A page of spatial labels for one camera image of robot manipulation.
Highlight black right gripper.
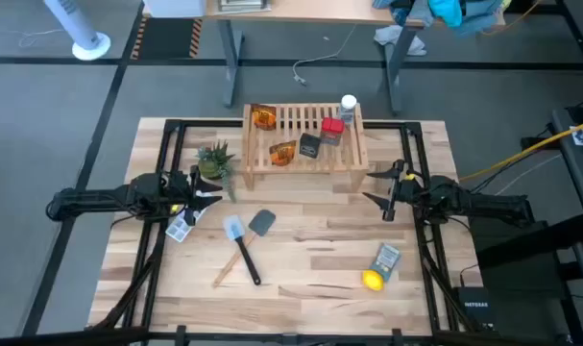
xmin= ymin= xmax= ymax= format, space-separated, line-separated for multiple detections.
xmin=361 ymin=159 xmax=439 ymax=223

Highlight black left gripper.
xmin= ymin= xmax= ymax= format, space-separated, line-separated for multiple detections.
xmin=168 ymin=164 xmax=224 ymax=228

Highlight red-lidded smoked paprika tin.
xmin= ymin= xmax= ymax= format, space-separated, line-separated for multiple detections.
xmin=319 ymin=116 xmax=346 ymax=147

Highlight green black pepper tin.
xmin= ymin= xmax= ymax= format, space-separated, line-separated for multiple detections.
xmin=299 ymin=133 xmax=323 ymax=160

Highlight orange taco seasoning packet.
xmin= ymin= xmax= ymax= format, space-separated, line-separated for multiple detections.
xmin=250 ymin=103 xmax=278 ymax=132
xmin=268 ymin=139 xmax=298 ymax=167

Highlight white-lidded bagel seasoning jar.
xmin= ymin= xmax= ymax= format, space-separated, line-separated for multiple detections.
xmin=337 ymin=93 xmax=358 ymax=125

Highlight slatted wooden shelf rack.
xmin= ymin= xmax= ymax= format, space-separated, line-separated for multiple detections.
xmin=240 ymin=102 xmax=371 ymax=192

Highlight potted green succulent plant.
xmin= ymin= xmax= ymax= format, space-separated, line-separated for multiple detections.
xmin=196 ymin=138 xmax=238 ymax=203

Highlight clear white compartment box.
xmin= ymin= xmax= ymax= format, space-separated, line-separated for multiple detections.
xmin=164 ymin=204 xmax=206 ymax=244

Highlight blue-green flat packet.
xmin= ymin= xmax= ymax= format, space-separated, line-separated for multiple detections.
xmin=369 ymin=242 xmax=402 ymax=284

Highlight yellow lemon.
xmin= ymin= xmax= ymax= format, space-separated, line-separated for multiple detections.
xmin=361 ymin=269 xmax=386 ymax=292

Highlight white cloth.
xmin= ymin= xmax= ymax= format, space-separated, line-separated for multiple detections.
xmin=373 ymin=24 xmax=427 ymax=57

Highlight black mat hazard stripes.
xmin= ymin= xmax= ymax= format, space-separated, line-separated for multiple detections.
xmin=130 ymin=16 xmax=205 ymax=62

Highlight pile of blue clothes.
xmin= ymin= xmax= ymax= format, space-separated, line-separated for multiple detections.
xmin=371 ymin=0 xmax=513 ymax=38

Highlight light wooden desk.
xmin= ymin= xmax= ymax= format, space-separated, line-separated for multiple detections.
xmin=141 ymin=0 xmax=507 ymax=116

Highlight black side desk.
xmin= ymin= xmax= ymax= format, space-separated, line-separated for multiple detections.
xmin=549 ymin=98 xmax=583 ymax=309

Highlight stack of books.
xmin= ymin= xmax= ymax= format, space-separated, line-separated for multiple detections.
xmin=217 ymin=0 xmax=273 ymax=14

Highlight black metal table frame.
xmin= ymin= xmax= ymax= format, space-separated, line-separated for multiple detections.
xmin=86 ymin=118 xmax=470 ymax=337

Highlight grey floor cable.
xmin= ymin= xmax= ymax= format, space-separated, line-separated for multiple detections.
xmin=292 ymin=23 xmax=358 ymax=87

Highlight black Netgear network switch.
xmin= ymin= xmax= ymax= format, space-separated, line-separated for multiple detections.
xmin=452 ymin=285 xmax=497 ymax=331

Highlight thick yellow cable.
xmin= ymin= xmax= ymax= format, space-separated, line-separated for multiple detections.
xmin=458 ymin=117 xmax=583 ymax=183

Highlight thin orange cable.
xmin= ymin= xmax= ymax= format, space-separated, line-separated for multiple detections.
xmin=480 ymin=0 xmax=545 ymax=37

